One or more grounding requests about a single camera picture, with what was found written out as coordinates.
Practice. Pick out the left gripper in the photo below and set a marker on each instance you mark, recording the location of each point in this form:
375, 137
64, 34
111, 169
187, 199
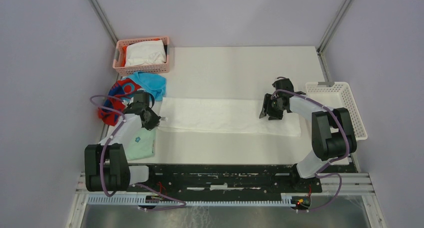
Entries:
155, 121

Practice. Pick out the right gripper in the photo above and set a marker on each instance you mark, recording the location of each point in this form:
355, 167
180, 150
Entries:
267, 109

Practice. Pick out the white towel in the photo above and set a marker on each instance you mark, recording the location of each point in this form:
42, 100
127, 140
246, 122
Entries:
145, 53
223, 116

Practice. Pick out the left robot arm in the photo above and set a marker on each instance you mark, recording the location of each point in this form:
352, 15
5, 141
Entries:
106, 163

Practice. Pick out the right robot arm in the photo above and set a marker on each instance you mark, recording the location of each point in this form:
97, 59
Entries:
332, 133

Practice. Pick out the mint green towel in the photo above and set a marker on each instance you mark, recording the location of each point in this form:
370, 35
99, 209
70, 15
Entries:
141, 145

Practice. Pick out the red and blue towel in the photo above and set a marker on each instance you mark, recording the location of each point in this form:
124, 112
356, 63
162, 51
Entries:
122, 91

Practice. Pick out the pink plastic basket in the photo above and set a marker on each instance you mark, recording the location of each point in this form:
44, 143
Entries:
119, 56

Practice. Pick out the white towel in basket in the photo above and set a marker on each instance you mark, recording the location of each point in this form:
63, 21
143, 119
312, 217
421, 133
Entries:
145, 53

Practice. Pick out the white plastic basket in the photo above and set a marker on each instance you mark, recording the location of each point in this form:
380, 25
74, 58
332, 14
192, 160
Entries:
336, 95

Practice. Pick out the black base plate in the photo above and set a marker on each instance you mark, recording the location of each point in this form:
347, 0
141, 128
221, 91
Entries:
233, 183

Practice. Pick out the aluminium frame rails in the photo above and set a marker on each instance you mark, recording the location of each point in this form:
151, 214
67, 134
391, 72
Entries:
347, 186

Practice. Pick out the white slotted cable duct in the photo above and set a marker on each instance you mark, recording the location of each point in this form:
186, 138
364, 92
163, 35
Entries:
143, 200

